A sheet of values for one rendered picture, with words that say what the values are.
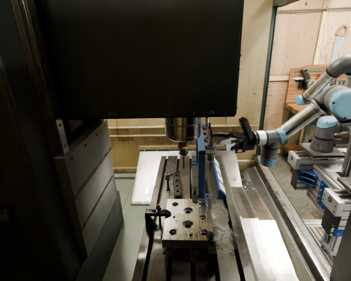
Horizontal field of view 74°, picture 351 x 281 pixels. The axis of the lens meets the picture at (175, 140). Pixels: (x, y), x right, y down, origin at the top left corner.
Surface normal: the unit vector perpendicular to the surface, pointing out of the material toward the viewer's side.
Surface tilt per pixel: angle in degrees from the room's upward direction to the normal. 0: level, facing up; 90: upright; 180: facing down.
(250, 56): 90
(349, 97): 85
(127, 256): 0
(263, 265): 8
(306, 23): 90
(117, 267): 0
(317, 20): 90
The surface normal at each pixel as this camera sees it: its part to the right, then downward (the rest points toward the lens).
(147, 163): -0.05, -0.68
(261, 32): -0.05, 0.39
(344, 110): -0.36, 0.28
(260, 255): -0.04, -0.86
